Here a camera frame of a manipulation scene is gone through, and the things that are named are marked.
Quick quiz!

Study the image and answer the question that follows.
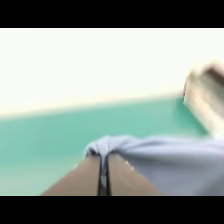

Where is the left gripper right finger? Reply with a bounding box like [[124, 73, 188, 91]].
[[107, 153, 163, 197]]

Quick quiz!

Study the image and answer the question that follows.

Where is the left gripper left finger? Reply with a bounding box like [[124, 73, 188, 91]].
[[42, 155, 102, 197]]

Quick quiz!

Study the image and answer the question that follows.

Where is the pale blue shirt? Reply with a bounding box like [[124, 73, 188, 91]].
[[83, 134, 224, 197]]

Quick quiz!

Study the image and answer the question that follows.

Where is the silver frame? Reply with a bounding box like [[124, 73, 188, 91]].
[[182, 61, 224, 137]]

